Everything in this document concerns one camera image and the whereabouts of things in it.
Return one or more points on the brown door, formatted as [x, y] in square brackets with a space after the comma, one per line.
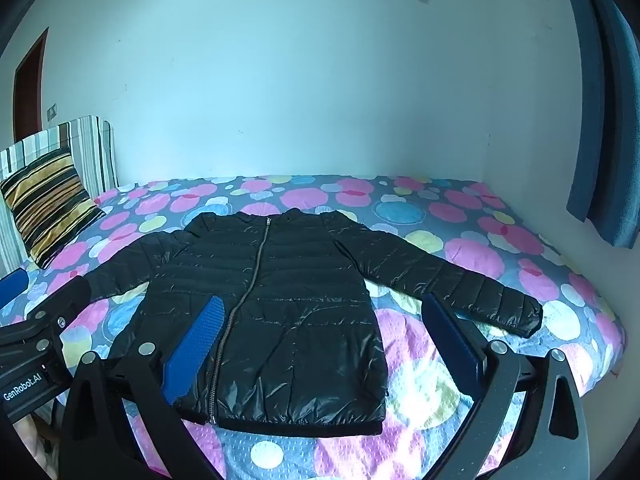
[30, 95]

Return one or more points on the polka dot bedsheet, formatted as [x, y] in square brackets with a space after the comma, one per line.
[450, 255]

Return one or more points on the blue curtain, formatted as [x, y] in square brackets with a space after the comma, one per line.
[605, 160]

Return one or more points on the black puffer jacket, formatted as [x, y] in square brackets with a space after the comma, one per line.
[300, 285]

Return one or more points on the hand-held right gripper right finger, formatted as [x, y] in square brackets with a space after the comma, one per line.
[450, 347]

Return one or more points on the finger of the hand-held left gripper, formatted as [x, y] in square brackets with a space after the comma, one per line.
[62, 305]
[11, 287]

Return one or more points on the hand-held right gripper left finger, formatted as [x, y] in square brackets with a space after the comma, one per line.
[200, 345]

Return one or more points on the person's left hand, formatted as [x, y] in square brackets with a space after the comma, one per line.
[32, 442]

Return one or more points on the striped pillow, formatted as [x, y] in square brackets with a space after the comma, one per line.
[92, 150]

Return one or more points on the wall switch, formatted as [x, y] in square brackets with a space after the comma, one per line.
[52, 111]

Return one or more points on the dark yellow striped cushion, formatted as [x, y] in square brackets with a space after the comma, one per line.
[50, 200]

